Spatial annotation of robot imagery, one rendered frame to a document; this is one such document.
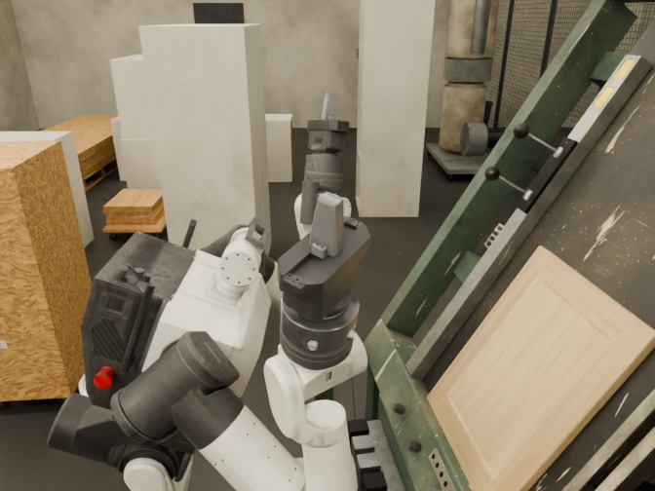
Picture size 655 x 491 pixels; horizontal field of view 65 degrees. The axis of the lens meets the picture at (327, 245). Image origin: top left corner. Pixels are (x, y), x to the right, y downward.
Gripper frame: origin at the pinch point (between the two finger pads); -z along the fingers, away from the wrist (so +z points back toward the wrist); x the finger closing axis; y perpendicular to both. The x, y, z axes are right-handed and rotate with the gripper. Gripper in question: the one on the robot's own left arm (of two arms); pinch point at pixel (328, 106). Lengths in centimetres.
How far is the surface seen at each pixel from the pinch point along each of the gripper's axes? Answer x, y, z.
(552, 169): 25, -49, 10
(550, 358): 42, -31, 48
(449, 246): -6, -51, 34
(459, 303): 11, -39, 46
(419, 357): 3, -34, 63
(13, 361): -169, 55, 115
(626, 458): 66, -16, 53
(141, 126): -415, -60, -11
